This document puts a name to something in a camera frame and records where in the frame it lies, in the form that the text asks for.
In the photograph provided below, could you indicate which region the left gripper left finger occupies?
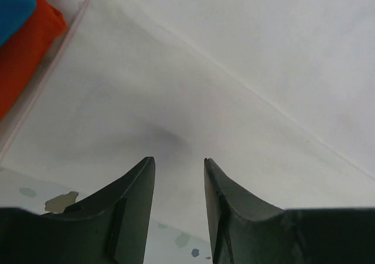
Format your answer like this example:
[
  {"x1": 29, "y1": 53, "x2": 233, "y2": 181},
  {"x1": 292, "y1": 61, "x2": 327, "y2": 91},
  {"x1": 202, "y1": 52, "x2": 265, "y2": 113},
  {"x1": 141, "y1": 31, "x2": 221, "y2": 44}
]
[{"x1": 1, "y1": 157, "x2": 155, "y2": 263}]

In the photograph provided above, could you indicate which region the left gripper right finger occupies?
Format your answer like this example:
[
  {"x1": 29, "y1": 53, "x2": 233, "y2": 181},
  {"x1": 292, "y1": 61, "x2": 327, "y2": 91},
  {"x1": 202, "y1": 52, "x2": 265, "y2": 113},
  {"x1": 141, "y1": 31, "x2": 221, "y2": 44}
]
[{"x1": 204, "y1": 158, "x2": 374, "y2": 263}]

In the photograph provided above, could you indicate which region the white t shirt red print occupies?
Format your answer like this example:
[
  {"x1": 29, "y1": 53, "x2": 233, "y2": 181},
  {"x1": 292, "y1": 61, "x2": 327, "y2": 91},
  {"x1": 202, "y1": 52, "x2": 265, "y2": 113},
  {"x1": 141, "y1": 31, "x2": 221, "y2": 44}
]
[{"x1": 0, "y1": 0, "x2": 375, "y2": 247}]

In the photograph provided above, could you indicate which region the folded blue t shirt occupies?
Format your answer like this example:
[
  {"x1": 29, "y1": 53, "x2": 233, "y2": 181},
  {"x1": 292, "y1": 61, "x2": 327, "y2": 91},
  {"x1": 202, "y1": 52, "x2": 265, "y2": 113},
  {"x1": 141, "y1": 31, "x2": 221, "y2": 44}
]
[{"x1": 1, "y1": 0, "x2": 36, "y2": 45}]

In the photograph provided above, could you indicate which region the folded orange t shirt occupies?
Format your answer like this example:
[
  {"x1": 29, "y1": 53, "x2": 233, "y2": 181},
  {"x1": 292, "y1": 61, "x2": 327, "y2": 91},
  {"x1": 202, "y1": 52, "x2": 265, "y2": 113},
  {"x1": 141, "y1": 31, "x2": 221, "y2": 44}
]
[{"x1": 1, "y1": 0, "x2": 66, "y2": 118}]

